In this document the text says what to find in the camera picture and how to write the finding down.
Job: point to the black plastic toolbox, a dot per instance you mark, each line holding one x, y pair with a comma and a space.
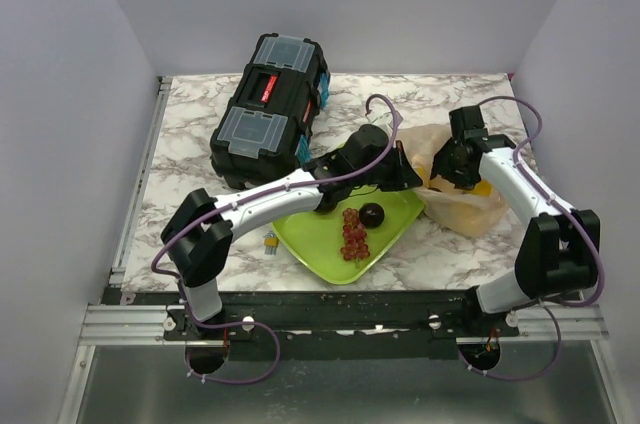
265, 131

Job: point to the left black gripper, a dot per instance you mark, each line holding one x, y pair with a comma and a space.
403, 175

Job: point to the green plastic tray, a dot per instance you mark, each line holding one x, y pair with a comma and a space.
316, 239

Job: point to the translucent orange plastic bag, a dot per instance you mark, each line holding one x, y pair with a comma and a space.
467, 214

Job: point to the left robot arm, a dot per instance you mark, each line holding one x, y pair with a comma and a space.
199, 235

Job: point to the fake red grape bunch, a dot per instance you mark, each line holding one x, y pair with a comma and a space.
355, 246

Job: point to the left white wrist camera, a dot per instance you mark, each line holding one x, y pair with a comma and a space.
383, 121

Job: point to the fake yellow banana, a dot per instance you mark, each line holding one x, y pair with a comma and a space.
483, 188

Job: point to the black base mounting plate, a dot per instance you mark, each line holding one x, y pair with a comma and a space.
243, 325

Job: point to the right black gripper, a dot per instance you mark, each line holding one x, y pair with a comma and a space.
441, 166

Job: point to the dark purple fake plum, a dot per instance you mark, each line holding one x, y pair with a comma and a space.
371, 215

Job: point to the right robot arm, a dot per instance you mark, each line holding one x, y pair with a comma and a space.
559, 253

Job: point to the dark red fake apple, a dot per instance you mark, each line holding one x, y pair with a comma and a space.
325, 209

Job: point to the aluminium extrusion rail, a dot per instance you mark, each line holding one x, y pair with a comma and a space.
146, 325

